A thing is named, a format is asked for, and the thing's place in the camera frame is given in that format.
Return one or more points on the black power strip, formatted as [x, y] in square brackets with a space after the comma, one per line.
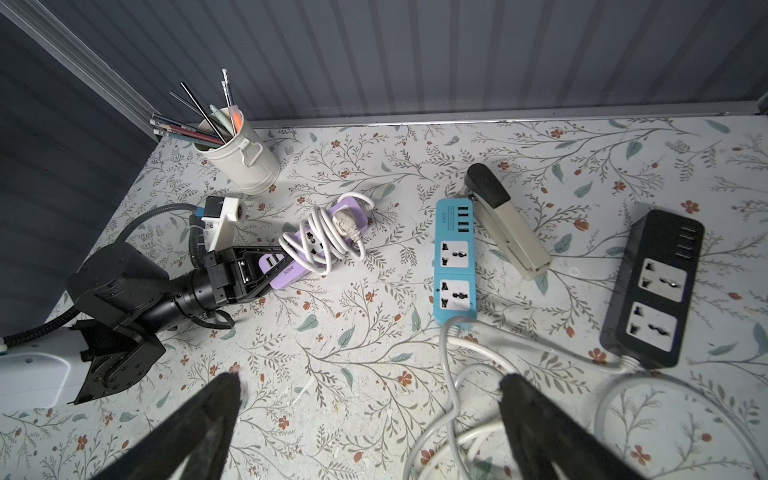
[648, 310]

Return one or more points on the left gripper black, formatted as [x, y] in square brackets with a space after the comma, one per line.
[234, 273]

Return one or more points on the teal power strip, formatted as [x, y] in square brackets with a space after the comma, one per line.
[454, 261]

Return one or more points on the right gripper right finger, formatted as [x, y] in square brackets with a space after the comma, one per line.
[547, 443]

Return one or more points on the purple power strip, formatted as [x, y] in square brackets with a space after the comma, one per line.
[324, 238]

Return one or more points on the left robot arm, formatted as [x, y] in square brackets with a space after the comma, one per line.
[109, 340]

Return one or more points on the cream pen cup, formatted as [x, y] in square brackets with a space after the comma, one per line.
[244, 159]

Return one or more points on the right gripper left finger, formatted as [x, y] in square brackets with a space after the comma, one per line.
[194, 440]

